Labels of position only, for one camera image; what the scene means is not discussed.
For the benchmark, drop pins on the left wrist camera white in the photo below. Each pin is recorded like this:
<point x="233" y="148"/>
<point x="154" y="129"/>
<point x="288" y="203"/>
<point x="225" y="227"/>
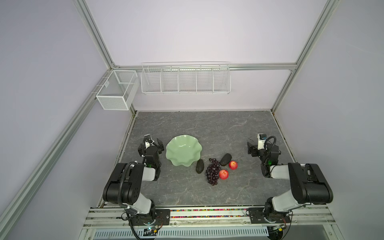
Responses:
<point x="147" y="141"/>

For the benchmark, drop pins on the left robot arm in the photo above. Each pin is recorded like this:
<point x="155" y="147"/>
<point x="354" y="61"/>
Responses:
<point x="124" y="184"/>

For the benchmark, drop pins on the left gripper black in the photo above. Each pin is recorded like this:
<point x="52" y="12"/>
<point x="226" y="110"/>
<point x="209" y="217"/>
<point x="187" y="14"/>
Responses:
<point x="150" y="147"/>

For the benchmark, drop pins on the white wire wall rack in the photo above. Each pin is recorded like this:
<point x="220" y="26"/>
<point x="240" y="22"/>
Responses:
<point x="186" y="78"/>

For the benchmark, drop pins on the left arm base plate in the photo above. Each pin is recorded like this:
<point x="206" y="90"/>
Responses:
<point x="158" y="217"/>

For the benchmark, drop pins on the dark purple grape bunch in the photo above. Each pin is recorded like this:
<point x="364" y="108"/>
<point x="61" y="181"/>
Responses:
<point x="212" y="171"/>

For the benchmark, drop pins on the white slotted cable duct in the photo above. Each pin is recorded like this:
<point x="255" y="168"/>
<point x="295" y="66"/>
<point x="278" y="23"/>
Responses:
<point x="183" y="233"/>

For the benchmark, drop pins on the white mesh box basket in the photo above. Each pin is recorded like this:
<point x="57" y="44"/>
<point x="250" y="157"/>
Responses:
<point x="118" y="90"/>

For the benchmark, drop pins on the colourful bead strip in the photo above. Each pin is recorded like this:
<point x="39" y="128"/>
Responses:
<point x="200" y="213"/>

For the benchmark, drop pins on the red apple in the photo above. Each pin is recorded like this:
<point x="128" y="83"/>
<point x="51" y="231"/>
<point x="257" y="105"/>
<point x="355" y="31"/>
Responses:
<point x="233" y="165"/>
<point x="223" y="174"/>

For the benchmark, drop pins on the dark avocado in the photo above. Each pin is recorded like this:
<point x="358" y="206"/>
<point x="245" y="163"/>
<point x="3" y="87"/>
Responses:
<point x="226" y="159"/>
<point x="200" y="166"/>

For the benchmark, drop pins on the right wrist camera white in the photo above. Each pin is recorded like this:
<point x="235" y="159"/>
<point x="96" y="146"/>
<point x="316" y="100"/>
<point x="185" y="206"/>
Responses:
<point x="261" y="141"/>

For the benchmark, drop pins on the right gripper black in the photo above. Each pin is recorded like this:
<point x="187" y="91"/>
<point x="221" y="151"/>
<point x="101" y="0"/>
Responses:
<point x="254" y="148"/>

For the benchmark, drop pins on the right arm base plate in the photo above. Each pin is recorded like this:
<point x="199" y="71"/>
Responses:
<point x="258" y="215"/>

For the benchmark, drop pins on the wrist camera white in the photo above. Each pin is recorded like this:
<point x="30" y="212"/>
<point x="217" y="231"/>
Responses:
<point x="147" y="141"/>
<point x="261" y="141"/>

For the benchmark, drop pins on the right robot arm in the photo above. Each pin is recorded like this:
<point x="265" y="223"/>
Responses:
<point x="308" y="185"/>

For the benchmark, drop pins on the light green wavy bowl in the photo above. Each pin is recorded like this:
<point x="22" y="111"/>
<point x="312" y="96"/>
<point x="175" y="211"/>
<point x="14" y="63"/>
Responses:
<point x="183" y="150"/>

